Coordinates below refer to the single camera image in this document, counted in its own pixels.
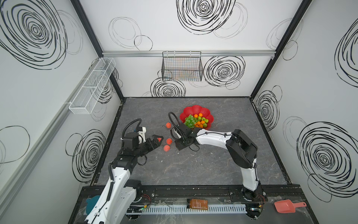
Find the white slotted cable duct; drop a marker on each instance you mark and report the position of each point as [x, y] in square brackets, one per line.
[182, 209]

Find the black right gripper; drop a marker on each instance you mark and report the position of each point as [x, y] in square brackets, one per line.
[181, 136]

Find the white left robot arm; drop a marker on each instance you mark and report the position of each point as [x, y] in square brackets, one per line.
[120, 192]

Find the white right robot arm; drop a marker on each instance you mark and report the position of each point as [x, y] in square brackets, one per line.
[241, 148]

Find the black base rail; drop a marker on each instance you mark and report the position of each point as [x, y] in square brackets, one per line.
[235, 193]

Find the black corner frame post left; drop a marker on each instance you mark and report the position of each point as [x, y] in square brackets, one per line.
[94, 41]

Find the black wire basket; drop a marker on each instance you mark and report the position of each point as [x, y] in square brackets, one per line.
[182, 68]

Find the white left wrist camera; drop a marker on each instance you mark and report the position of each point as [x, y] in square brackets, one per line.
[141, 131]

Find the green fake grape bunch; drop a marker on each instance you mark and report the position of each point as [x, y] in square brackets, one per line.
[191, 121]

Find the black corner frame post right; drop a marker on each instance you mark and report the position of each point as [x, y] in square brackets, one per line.
[282, 44]

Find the pink plastic scoop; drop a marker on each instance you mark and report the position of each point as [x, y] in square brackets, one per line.
[287, 206]

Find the black corner frame post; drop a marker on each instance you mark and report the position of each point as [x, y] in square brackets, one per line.
[282, 44]
[94, 41]

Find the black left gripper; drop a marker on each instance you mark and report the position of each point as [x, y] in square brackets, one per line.
[149, 143]

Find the clear wall shelf rack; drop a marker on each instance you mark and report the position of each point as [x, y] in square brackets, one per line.
[89, 94]

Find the teal lidded container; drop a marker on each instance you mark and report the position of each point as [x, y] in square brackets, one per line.
[90, 203]

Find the brown bottle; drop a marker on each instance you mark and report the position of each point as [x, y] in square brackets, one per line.
[197, 204]

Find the red flower-shaped fruit bowl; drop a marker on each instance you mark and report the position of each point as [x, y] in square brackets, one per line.
[197, 109]

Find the aluminium wall rail back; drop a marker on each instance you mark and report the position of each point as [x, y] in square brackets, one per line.
[191, 53]

